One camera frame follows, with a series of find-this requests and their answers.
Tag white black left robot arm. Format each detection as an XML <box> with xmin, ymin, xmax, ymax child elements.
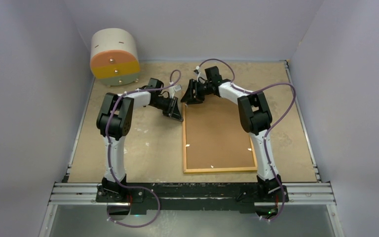
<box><xmin>96</xmin><ymin>78</ymin><xmax>184</xmax><ymax>202</ymax></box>

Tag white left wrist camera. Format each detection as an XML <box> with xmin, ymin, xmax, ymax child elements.
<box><xmin>168</xmin><ymin>84</ymin><xmax>182</xmax><ymax>98</ymax></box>

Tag brown frame backing board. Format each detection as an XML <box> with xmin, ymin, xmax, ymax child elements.
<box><xmin>185</xmin><ymin>96</ymin><xmax>255</xmax><ymax>170</ymax></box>

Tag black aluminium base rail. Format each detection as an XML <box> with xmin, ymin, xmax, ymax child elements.
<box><xmin>49</xmin><ymin>183</ymin><xmax>336</xmax><ymax>216</ymax></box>

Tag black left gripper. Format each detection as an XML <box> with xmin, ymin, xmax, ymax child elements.
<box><xmin>151</xmin><ymin>96</ymin><xmax>183</xmax><ymax>121</ymax></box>

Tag white orange yellow drawer cabinet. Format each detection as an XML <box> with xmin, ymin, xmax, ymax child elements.
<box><xmin>89</xmin><ymin>28</ymin><xmax>141</xmax><ymax>86</ymax></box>

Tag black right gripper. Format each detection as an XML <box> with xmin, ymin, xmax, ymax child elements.
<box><xmin>181</xmin><ymin>79</ymin><xmax>212</xmax><ymax>106</ymax></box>

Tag yellow wooden picture frame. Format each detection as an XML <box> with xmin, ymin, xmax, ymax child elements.
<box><xmin>182</xmin><ymin>93</ymin><xmax>258</xmax><ymax>174</ymax></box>

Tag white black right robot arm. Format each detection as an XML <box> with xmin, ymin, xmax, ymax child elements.
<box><xmin>181</xmin><ymin>66</ymin><xmax>284</xmax><ymax>201</ymax></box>

